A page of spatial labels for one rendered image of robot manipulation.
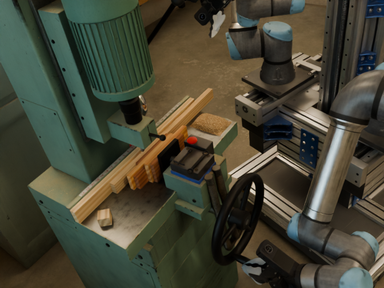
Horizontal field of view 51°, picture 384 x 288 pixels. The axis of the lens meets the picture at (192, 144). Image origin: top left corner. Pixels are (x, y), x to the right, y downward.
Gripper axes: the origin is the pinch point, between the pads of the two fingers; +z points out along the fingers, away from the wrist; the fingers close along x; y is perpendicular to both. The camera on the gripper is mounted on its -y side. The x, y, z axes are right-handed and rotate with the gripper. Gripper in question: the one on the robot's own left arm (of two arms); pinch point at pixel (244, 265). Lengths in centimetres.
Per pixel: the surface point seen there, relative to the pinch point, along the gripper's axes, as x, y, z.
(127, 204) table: -7.8, -31.2, 20.6
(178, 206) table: 0.9, -22.3, 12.7
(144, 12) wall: 246, -78, 249
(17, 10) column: -2, -90, 16
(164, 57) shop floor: 197, -34, 205
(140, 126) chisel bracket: 7, -47, 15
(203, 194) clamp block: 3.6, -24.0, 2.4
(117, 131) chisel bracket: 5, -49, 23
